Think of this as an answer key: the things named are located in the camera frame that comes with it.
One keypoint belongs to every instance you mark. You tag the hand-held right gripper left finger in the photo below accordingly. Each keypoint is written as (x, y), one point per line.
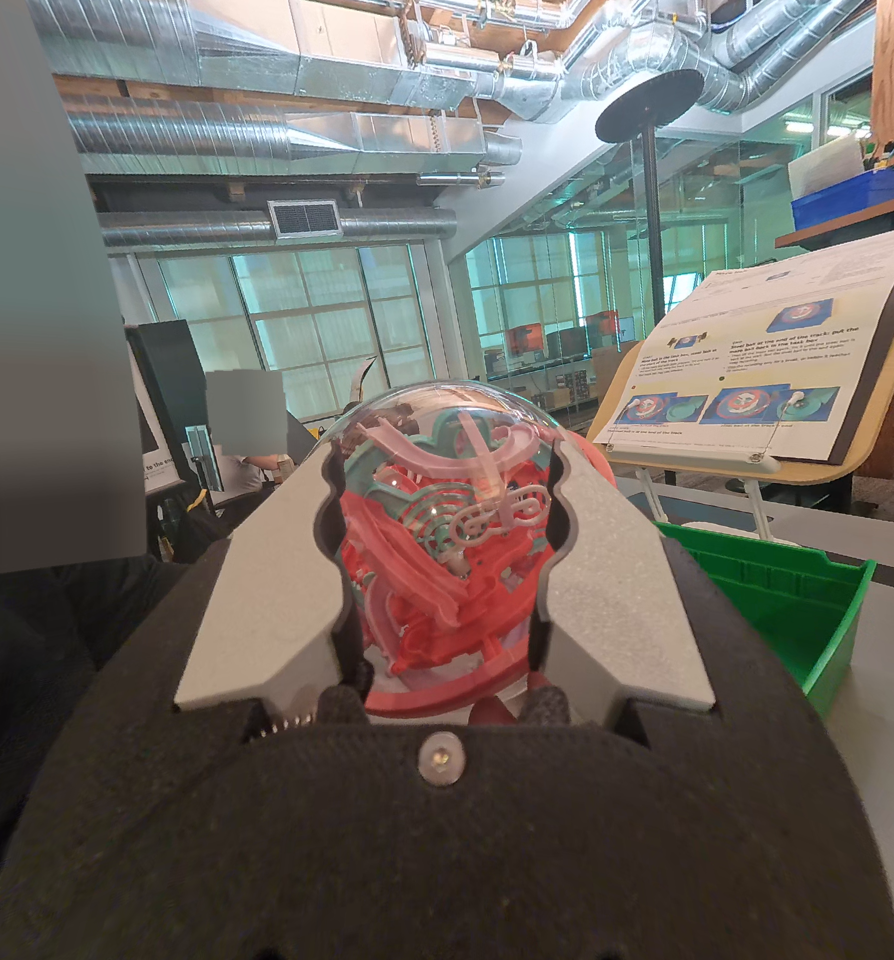
(259, 600)

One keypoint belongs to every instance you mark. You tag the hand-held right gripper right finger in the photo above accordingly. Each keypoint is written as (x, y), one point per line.
(626, 600)

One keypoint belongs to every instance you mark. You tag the clear red maze ball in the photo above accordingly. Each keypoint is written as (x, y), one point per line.
(447, 540)

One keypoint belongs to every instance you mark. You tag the black bag yellow tag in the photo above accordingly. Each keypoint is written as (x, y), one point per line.
(199, 532)

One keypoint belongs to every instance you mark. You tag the green plastic bin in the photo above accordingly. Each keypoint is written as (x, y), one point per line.
(776, 600)

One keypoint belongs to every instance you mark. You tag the wooden tilting book stand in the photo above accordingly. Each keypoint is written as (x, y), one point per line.
(679, 456)

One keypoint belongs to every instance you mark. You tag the framed black white marker sign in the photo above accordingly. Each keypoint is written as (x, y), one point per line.
(169, 390)

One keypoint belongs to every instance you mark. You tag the orange 3D printer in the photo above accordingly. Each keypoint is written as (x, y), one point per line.
(603, 330)
(525, 341)

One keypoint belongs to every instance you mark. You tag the printed instruction sheet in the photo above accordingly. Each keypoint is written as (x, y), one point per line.
(791, 352)

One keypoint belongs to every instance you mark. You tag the white air vent grille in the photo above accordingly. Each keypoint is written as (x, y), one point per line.
(304, 217)

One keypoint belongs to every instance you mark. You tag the wooden shelf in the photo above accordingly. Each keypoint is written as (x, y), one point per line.
(791, 240)

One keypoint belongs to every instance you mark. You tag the blue storage bin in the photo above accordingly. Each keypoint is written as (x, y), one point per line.
(851, 199)

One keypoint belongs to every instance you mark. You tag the black pole stand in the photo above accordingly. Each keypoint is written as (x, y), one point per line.
(649, 105)

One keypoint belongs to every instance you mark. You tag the silver ventilation duct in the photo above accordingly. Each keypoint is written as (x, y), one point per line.
(192, 139)
(192, 227)

